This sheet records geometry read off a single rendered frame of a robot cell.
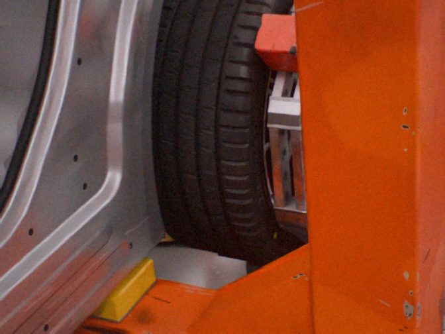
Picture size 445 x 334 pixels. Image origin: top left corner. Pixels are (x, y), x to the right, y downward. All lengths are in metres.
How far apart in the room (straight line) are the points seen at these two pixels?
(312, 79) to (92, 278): 0.53
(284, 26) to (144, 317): 0.55
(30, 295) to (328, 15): 0.59
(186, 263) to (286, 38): 1.53
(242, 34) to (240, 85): 0.09
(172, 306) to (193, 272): 1.31
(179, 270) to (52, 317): 1.54
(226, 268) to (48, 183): 1.59
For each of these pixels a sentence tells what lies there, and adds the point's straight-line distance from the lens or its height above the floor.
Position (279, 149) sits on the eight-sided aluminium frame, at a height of 0.89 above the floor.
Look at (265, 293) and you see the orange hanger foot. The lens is 1.39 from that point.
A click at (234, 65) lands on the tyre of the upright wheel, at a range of 1.59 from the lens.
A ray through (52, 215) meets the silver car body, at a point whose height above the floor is 0.94.
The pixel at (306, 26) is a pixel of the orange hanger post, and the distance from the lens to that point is 1.14.
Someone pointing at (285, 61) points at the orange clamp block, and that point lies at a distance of 1.56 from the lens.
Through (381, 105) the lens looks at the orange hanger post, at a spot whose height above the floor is 1.15.
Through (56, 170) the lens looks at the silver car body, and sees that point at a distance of 1.39.
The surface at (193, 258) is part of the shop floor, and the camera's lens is 2.97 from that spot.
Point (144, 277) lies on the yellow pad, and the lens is 1.62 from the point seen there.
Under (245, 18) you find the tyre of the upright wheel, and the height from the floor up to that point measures 1.11.
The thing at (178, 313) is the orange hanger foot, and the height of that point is 0.68.
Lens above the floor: 1.61
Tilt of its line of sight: 27 degrees down
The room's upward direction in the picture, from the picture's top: 6 degrees counter-clockwise
